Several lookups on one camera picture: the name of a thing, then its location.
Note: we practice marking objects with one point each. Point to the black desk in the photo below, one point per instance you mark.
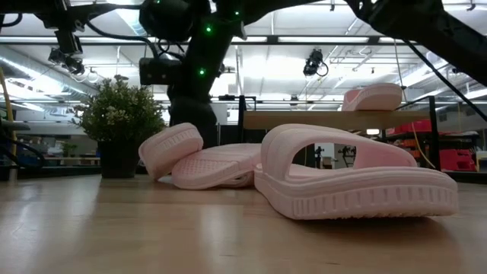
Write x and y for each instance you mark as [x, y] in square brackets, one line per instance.
[13, 125]

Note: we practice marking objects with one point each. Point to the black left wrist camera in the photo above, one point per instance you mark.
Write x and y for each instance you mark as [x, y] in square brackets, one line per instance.
[160, 71]

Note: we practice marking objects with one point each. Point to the pink rubber slide sandal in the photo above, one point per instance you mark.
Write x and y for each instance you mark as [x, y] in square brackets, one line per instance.
[374, 98]
[361, 198]
[169, 148]
[213, 165]

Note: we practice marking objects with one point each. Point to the white box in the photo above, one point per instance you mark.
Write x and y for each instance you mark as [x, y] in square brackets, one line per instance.
[222, 114]

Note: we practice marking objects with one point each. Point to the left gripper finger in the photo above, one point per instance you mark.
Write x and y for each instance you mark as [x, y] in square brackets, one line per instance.
[190, 112]

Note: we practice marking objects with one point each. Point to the red storage bins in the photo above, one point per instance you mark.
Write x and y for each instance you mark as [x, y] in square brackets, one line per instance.
[456, 160]

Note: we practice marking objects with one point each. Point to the black ceiling spotlight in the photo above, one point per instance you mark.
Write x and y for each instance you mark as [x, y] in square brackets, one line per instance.
[72, 65]
[312, 64]

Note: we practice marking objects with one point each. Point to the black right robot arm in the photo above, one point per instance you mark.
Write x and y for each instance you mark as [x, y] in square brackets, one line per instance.
[437, 26]

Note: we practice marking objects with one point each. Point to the wooden shelf with black frame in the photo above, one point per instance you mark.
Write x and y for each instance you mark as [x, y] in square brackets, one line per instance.
[304, 120]

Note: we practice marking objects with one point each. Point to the green potted plant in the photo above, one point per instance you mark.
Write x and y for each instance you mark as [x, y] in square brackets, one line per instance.
[118, 114]

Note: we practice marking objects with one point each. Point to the black ceiling light rail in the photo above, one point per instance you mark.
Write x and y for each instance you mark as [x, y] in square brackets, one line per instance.
[272, 39]

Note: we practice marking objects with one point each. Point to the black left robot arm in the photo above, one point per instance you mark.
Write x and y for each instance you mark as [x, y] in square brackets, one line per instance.
[167, 19]

